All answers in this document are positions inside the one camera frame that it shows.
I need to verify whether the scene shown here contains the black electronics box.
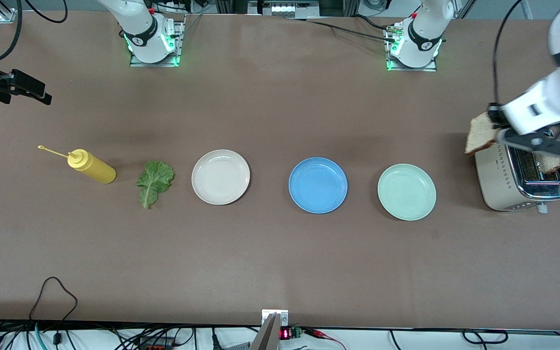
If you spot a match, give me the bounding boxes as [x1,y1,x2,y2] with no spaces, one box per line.
[248,0,320,19]

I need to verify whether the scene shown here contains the thin black looped cable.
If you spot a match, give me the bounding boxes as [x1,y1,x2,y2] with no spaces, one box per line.
[30,277,78,321]

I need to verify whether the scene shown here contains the green lettuce leaf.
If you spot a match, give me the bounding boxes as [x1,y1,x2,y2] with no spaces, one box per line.
[136,160,175,210]

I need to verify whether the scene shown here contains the blue round plate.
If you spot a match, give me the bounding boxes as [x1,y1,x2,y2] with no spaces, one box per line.
[288,157,349,214]

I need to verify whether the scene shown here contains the pale green round plate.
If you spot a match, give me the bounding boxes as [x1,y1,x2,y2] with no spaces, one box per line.
[377,163,437,222]

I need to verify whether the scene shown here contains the small silver metal bracket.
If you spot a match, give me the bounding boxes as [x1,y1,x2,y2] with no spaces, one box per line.
[262,309,289,327]

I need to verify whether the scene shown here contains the red alligator clip leads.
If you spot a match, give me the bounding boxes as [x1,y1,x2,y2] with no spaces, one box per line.
[303,328,348,350]

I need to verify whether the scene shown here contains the yellow squeeze bottle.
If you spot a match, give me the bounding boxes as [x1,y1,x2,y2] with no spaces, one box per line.
[37,145,117,185]

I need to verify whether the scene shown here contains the beige and chrome toaster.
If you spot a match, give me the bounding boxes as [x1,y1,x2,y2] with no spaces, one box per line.
[474,139,560,214]

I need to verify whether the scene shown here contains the brown bread slice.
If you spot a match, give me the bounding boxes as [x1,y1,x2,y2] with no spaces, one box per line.
[534,151,560,174]
[464,112,499,156]

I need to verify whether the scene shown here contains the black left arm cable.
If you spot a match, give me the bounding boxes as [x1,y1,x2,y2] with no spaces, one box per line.
[491,0,525,106]

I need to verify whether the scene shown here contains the grey metal pole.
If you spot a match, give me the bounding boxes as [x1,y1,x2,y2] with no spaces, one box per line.
[250,313,281,350]

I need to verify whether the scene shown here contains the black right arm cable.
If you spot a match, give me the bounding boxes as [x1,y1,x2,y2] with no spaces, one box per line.
[0,0,68,63]

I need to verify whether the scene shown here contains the black cable to arm base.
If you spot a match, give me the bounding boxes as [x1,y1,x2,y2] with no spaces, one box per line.
[304,18,400,43]

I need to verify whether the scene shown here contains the cream round plate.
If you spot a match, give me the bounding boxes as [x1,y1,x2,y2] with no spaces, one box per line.
[192,149,251,206]

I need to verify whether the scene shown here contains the black coiled cable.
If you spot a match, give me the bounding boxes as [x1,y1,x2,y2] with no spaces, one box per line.
[462,329,509,345]

